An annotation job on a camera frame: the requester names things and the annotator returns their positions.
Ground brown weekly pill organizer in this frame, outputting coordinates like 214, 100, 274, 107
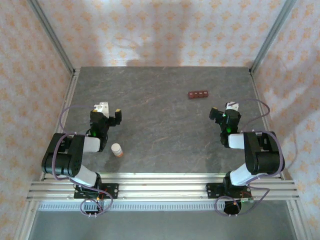
187, 89, 210, 100

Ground small green circuit board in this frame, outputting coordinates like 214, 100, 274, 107
239, 196, 255, 208

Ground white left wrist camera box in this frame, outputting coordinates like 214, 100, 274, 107
92, 101, 110, 119

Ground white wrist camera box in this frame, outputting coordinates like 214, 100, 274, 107
92, 101, 110, 119
224, 100, 240, 111

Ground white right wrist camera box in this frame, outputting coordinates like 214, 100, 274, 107
224, 100, 240, 111

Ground aluminium table side rail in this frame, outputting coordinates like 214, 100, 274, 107
248, 67, 286, 180
40, 67, 81, 181

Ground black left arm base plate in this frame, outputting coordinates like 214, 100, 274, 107
73, 182, 120, 200

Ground thin red wires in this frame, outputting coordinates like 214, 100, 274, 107
95, 188, 112, 213

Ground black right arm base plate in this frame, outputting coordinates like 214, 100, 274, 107
206, 182, 252, 200

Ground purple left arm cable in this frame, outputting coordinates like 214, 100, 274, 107
51, 105, 113, 218

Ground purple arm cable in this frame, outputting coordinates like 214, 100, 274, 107
51, 105, 113, 218
214, 98, 286, 217

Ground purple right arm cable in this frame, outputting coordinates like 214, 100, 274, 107
214, 98, 286, 217

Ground aluminium mounting rail beam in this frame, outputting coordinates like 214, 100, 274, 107
26, 172, 300, 202

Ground aluminium frame post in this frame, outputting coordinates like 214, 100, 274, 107
26, 0, 76, 74
249, 0, 298, 74

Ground grey slotted cable duct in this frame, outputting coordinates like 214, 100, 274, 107
37, 202, 252, 212

